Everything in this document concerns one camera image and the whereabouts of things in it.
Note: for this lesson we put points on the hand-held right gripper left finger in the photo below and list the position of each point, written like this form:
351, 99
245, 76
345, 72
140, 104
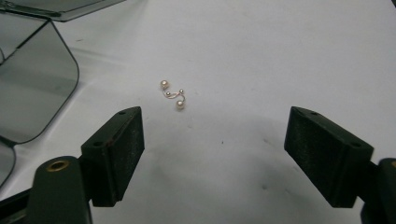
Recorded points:
115, 155

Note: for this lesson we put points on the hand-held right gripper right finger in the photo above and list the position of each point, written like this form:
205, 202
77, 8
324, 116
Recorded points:
327, 155

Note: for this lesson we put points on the pearl earring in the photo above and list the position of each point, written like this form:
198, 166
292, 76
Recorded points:
180, 104
164, 84

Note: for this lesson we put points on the transparent grey jewelry box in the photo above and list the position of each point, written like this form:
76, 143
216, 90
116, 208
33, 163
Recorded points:
34, 81

